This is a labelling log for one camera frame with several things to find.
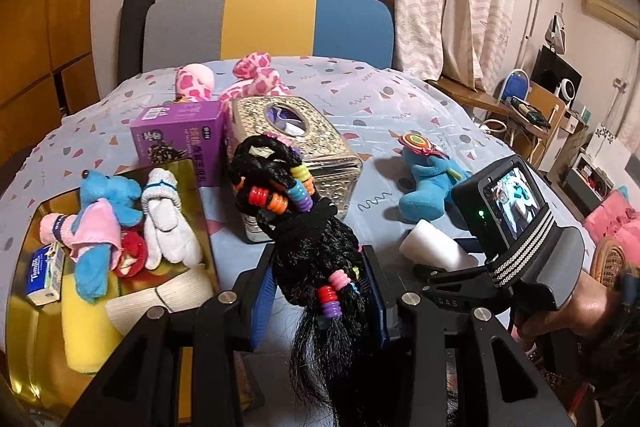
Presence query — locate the pink cushion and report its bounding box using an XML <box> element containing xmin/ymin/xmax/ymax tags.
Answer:
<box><xmin>582</xmin><ymin>190</ymin><xmax>640</xmax><ymax>265</ymax></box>

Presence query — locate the black braided wig with beads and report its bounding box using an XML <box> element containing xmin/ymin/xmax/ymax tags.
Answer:
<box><xmin>230</xmin><ymin>134</ymin><xmax>372</xmax><ymax>415</ymax></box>

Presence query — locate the pink spotted plush toy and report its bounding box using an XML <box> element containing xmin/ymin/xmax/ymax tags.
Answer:
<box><xmin>174</xmin><ymin>52</ymin><xmax>291</xmax><ymax>103</ymax></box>

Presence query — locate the wooden side table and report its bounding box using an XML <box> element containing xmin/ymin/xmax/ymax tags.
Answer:
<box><xmin>427</xmin><ymin>77</ymin><xmax>552</xmax><ymax>145</ymax></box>

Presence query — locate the person's right hand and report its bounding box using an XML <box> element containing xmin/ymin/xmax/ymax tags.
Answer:
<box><xmin>516</xmin><ymin>271</ymin><xmax>622</xmax><ymax>340</ymax></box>

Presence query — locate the blue Tempo tissue pack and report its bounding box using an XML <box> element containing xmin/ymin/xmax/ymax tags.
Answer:
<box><xmin>26</xmin><ymin>242</ymin><xmax>65</xmax><ymax>307</ymax></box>

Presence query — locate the blue teddy with pink shirt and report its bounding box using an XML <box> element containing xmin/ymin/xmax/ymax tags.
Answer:
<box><xmin>39</xmin><ymin>170</ymin><xmax>142</xmax><ymax>303</ymax></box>

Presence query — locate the white knitted glove doll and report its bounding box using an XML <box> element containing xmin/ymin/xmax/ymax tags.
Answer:
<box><xmin>141</xmin><ymin>167</ymin><xmax>203</xmax><ymax>271</ymax></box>

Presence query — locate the beige knitted item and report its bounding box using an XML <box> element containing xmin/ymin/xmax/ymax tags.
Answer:
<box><xmin>105</xmin><ymin>265</ymin><xmax>214</xmax><ymax>336</ymax></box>

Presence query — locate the red knitted sock doll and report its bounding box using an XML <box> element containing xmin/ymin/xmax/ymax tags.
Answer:
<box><xmin>113</xmin><ymin>230</ymin><xmax>148</xmax><ymax>279</ymax></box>

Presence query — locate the yellow foam sponge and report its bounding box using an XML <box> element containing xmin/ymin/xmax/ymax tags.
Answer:
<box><xmin>61</xmin><ymin>274</ymin><xmax>122</xmax><ymax>374</ymax></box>

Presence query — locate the blue plush toy with lollipop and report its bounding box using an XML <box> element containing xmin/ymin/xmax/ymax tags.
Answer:
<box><xmin>398</xmin><ymin>132</ymin><xmax>470</xmax><ymax>223</ymax></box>

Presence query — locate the grey yellow blue chair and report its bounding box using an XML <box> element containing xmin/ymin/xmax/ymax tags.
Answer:
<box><xmin>116</xmin><ymin>0</ymin><xmax>395</xmax><ymax>81</ymax></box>

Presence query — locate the ornate silver tissue box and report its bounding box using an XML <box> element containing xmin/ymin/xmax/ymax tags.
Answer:
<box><xmin>226</xmin><ymin>95</ymin><xmax>362</xmax><ymax>243</ymax></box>

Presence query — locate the purple cardboard box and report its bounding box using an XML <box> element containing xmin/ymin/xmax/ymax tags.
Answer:
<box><xmin>129</xmin><ymin>101</ymin><xmax>224</xmax><ymax>187</ymax></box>

